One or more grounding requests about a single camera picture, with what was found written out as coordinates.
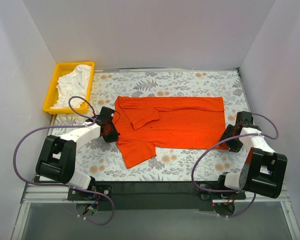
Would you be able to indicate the floral table mat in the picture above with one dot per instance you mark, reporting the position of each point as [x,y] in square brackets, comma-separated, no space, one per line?
[104,162]

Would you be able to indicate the orange t shirt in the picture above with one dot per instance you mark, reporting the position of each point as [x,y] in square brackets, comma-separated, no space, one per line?
[175,122]

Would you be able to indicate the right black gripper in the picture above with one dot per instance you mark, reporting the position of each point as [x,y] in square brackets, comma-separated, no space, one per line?
[230,139]

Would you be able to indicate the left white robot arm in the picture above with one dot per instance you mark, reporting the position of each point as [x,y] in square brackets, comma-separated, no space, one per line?
[57,159]

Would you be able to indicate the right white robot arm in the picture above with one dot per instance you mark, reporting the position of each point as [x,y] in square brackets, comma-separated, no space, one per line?
[264,169]

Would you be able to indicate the yellow plastic bin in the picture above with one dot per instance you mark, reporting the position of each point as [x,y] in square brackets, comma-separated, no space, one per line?
[52,95]

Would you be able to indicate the white t shirt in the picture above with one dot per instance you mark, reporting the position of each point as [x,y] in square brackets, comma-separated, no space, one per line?
[72,84]

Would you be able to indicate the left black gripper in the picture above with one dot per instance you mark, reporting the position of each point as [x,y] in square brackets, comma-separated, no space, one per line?
[112,133]

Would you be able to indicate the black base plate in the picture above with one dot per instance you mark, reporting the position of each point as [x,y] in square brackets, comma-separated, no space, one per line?
[161,195]

